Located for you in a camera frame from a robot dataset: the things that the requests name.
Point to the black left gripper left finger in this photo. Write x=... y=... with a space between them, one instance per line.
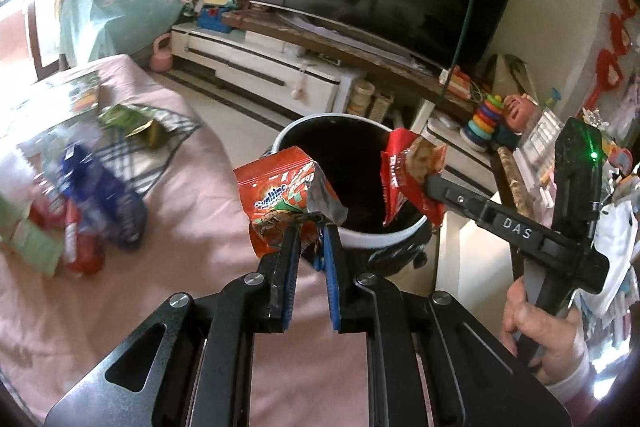
x=189 y=363

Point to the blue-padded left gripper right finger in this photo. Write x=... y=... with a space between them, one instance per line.
x=430 y=362

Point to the red snack bag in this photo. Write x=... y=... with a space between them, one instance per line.
x=408 y=160

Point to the orange-red snack bag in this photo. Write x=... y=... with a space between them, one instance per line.
x=283 y=190

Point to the white-rimmed black trash bin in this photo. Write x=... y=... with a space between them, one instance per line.
x=348 y=149

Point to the person's right hand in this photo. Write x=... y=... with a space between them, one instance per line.
x=565 y=357

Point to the pink patchwork tablecloth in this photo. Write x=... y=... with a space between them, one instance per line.
x=55 y=329

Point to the blue snack wrapper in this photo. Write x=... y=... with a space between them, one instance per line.
x=112 y=209

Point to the green drink carton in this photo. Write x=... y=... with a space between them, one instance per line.
x=26 y=239

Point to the green gold snack wrapper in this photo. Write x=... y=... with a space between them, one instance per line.
x=134 y=123

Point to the children's picture book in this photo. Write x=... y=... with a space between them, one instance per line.
x=63 y=98

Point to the pink kettlebell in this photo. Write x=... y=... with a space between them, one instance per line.
x=161 y=59

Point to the white TV cabinet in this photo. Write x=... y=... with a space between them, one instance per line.
x=304 y=85

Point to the teal cloth-covered furniture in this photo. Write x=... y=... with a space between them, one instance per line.
x=95 y=29

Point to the rainbow stacking ring toy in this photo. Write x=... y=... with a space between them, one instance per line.
x=481 y=127

